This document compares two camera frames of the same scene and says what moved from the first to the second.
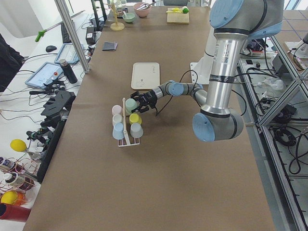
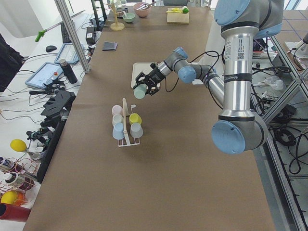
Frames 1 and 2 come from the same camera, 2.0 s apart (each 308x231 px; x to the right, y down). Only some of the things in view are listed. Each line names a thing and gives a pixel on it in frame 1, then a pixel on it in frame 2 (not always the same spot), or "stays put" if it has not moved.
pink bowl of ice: [142, 13] stays put
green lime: [185, 10] stays put
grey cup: [136, 130] stays put
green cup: [130, 104] → [139, 91]
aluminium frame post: [73, 35] stays put
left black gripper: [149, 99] → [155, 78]
